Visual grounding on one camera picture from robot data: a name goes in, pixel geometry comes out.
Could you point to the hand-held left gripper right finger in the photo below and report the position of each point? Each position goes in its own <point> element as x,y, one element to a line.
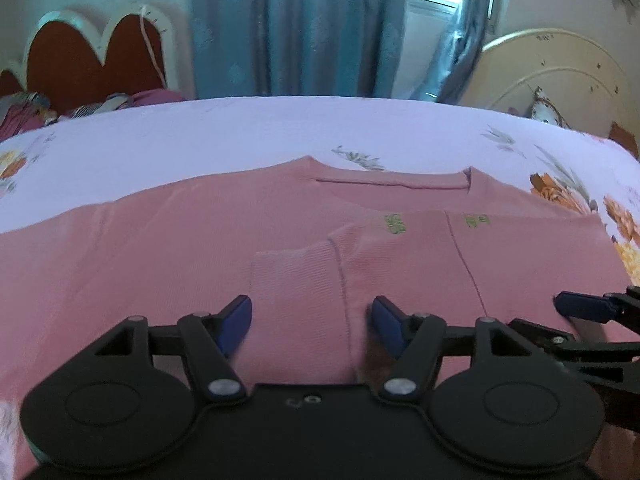
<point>384,321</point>

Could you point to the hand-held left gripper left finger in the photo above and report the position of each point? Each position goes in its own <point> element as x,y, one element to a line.
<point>236,321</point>

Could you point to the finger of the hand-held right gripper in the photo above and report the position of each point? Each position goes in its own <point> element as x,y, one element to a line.
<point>550,337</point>
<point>575,305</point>

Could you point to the pink knit sweater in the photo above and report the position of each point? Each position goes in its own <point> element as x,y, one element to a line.
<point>150,260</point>

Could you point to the floral white bed sheet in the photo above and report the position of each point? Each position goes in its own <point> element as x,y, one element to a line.
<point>200,135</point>

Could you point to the patterned cushion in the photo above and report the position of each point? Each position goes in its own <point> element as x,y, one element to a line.
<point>547,107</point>

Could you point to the pink pillow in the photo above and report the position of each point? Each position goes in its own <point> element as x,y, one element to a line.
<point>157,97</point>

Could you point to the cream round headboard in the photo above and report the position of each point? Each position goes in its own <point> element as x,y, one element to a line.
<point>565,65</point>

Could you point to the red headboard with white trim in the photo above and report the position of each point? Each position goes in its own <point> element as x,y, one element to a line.
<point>90,65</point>

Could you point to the patterned blanket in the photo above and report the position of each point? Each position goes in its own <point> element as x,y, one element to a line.
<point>30,110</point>

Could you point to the blue curtain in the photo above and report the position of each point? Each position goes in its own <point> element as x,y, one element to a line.
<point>300,30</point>

